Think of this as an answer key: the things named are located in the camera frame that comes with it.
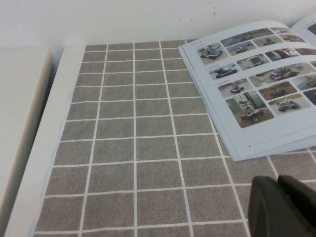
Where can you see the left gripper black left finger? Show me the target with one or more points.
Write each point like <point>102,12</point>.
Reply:
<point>264,212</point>

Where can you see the grey white checked tablecloth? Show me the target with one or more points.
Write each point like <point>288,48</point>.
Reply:
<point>148,148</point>

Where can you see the white product catalogue book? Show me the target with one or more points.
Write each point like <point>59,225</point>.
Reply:
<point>259,98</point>

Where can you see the cream white side cabinet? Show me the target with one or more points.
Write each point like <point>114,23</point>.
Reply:
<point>17,111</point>

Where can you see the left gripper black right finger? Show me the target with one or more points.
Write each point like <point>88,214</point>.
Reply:
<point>300,192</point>

